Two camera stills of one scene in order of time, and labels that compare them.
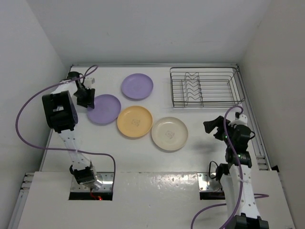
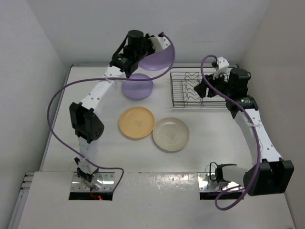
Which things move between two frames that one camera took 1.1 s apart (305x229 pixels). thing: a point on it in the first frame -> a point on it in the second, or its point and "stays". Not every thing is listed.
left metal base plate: (107, 184) stays
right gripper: (218, 122) -> (201, 88)
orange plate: (135, 121) stays
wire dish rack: (206, 87) stays
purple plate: (137, 86) stays
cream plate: (169, 133) stays
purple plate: (106, 109) -> (158, 60)
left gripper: (84, 102) -> (146, 39)
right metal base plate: (206, 183) stays
